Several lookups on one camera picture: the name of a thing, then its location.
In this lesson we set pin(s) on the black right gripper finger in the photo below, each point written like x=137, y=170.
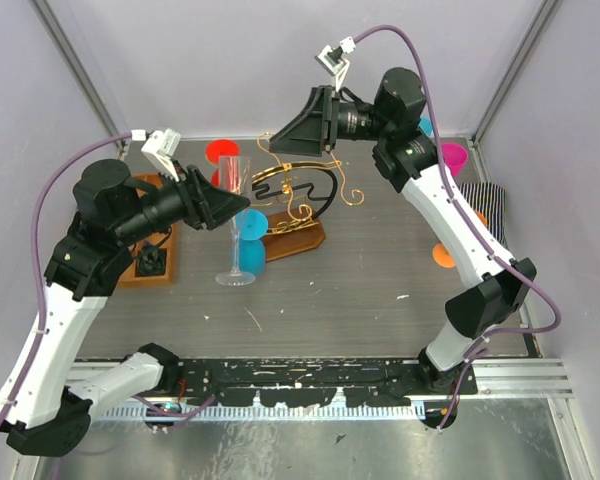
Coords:
x=313, y=119
x=298, y=146

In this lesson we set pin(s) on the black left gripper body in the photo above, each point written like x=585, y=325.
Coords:
x=171, y=207

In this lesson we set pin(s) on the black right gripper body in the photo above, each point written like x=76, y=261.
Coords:
x=357, y=123

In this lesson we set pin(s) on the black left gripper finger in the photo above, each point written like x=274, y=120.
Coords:
x=213, y=219
x=206, y=196

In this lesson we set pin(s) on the wooden compartment tray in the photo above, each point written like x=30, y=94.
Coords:
x=166, y=240

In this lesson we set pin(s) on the clear wine glass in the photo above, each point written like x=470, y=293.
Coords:
x=235, y=177

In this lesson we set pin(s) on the gold wire wine glass rack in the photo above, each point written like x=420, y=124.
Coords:
x=297, y=228

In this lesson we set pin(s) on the red wine glass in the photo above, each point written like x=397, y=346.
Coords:
x=216, y=152

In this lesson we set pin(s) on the light blue wine glass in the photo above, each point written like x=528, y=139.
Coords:
x=425, y=126

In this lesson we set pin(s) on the magenta wine glass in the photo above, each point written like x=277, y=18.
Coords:
x=455, y=157

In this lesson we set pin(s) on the striped cloth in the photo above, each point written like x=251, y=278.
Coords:
x=488, y=199

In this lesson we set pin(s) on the orange wine glass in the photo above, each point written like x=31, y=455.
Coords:
x=442, y=256

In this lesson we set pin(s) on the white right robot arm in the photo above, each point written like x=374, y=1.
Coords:
x=495, y=282

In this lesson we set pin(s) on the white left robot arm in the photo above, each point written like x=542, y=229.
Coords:
x=115, y=212

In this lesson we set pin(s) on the blue wine glass front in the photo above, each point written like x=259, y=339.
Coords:
x=253, y=226

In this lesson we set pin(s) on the black coiled item in tray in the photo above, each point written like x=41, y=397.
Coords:
x=151, y=261

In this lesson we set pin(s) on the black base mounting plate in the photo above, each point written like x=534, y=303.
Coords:
x=302, y=382

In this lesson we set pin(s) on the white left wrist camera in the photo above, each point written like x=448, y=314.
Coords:
x=159, y=149

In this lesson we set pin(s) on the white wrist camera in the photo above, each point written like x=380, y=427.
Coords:
x=334, y=60
x=159, y=149

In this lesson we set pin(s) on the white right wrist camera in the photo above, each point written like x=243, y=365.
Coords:
x=334, y=60

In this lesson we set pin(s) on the aluminium frame rail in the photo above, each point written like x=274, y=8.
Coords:
x=101, y=389

